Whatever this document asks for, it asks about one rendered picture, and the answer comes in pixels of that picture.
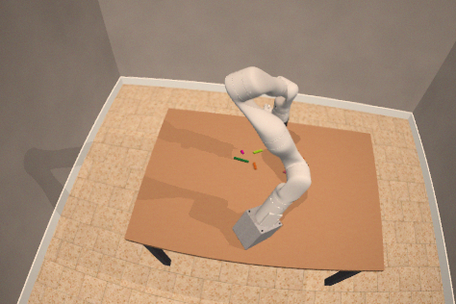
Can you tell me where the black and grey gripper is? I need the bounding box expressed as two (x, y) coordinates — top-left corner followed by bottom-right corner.
(264, 104), (290, 126)

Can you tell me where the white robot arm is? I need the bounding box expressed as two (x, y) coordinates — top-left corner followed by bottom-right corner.
(224, 66), (312, 227)

